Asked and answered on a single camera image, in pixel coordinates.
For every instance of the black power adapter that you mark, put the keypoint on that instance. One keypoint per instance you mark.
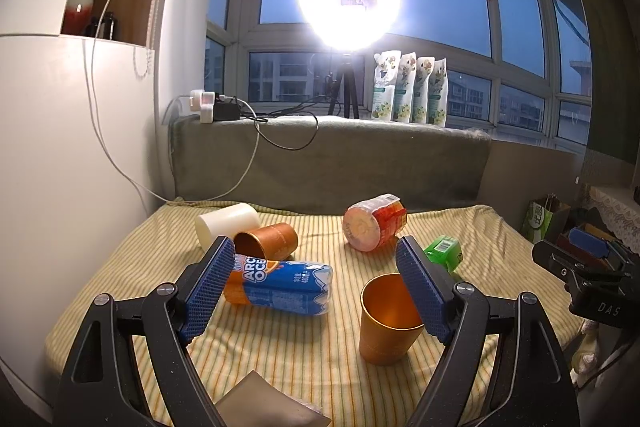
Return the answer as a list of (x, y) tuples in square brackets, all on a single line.
[(227, 109)]

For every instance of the white cabinet with wooden niche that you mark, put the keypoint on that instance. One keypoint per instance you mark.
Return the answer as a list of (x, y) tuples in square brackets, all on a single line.
[(55, 147)]

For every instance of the white power strip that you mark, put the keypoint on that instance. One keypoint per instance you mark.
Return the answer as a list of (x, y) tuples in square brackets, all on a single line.
[(202, 103)]

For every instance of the lace cloth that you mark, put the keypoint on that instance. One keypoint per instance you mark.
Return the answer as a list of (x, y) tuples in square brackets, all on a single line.
[(612, 202)]

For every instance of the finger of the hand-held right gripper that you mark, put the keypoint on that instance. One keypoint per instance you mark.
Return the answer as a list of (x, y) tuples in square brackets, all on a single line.
[(587, 241), (552, 259)]

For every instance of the green small box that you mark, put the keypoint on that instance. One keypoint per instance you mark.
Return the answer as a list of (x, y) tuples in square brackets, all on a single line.
[(444, 253)]

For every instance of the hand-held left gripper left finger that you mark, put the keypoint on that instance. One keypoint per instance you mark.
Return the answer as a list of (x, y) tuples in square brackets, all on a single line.
[(210, 289)]

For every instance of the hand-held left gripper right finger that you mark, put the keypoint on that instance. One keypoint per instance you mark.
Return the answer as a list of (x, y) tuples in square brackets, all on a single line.
[(420, 292)]

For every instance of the green paper bag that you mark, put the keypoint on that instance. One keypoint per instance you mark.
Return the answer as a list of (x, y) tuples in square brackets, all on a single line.
[(545, 217)]

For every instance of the yellow striped cloth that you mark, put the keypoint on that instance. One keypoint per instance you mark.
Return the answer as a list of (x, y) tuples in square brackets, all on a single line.
[(310, 357)]

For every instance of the black tripod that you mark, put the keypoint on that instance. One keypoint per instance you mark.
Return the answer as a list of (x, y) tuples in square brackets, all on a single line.
[(345, 82)]

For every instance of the orange plastic jar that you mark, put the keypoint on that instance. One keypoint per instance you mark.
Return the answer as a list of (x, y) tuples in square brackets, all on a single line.
[(372, 223)]

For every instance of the white cup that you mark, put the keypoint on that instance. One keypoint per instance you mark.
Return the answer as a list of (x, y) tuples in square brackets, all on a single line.
[(227, 223)]

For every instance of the dark bottles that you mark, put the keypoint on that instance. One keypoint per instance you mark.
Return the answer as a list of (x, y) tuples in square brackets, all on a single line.
[(104, 27)]

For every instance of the white green refill pouch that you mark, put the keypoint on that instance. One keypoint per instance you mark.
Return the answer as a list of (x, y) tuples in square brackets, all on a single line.
[(405, 89), (438, 94), (385, 87), (422, 92)]

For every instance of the blue orange drink bottle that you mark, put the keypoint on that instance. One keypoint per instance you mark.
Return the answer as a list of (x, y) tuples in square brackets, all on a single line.
[(285, 288)]

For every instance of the copper cup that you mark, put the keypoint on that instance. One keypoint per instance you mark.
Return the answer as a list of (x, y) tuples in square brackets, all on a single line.
[(267, 243), (387, 327)]

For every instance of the pale patterned cloth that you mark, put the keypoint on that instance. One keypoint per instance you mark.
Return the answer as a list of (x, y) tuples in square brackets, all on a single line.
[(587, 349)]

